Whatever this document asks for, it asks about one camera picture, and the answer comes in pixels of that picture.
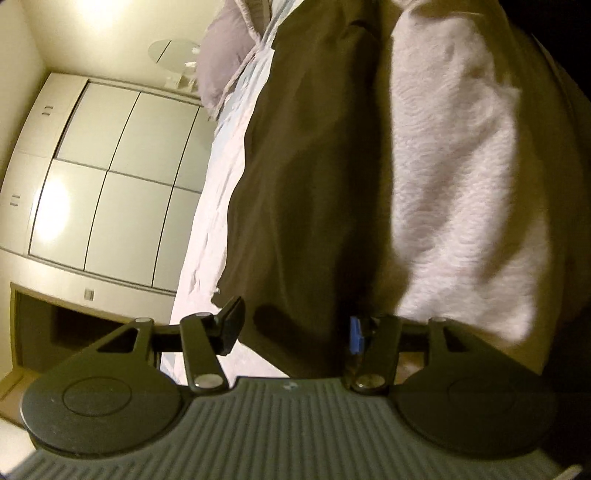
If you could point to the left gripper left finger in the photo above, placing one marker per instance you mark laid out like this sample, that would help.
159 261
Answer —
204 337

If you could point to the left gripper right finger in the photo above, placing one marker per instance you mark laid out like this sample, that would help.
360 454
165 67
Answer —
374 345

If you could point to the dark brown garment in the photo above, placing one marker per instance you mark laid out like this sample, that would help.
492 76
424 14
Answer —
307 222

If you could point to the pink and blue bedspread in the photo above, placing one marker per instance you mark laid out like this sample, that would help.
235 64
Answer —
469 227

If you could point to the white built-in wardrobe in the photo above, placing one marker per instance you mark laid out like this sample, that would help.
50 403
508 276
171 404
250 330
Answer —
100 194

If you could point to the mauve pillow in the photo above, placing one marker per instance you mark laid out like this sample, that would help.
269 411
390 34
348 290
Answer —
229 43

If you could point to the round wall mirror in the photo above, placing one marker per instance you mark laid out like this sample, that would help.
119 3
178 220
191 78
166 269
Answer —
178 56

